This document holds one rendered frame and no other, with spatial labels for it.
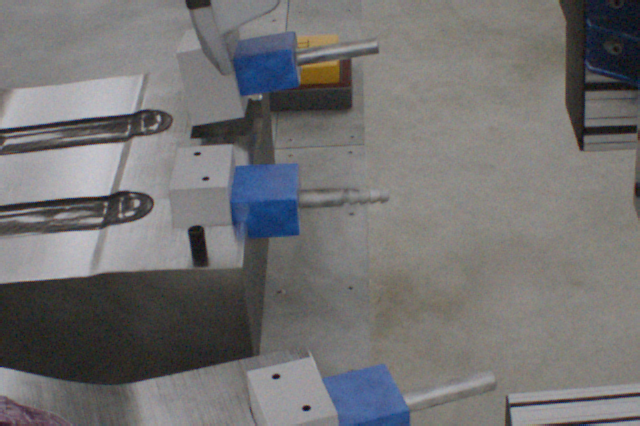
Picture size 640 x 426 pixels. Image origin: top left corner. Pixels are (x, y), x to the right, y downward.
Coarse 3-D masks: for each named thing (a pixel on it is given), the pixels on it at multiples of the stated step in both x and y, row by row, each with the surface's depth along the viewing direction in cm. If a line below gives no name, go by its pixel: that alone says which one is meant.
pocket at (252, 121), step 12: (252, 108) 94; (228, 120) 94; (240, 120) 94; (252, 120) 94; (192, 132) 90; (204, 132) 95; (216, 132) 95; (228, 132) 95; (240, 132) 95; (252, 132) 92
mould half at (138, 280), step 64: (0, 192) 86; (64, 192) 85; (0, 256) 80; (64, 256) 79; (128, 256) 78; (256, 256) 85; (0, 320) 79; (64, 320) 79; (128, 320) 79; (192, 320) 78; (256, 320) 83
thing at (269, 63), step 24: (192, 48) 86; (240, 48) 89; (264, 48) 88; (288, 48) 87; (312, 48) 88; (336, 48) 88; (360, 48) 88; (192, 72) 87; (216, 72) 87; (240, 72) 87; (264, 72) 87; (288, 72) 87; (192, 96) 88; (216, 96) 88; (240, 96) 88; (192, 120) 88; (216, 120) 88
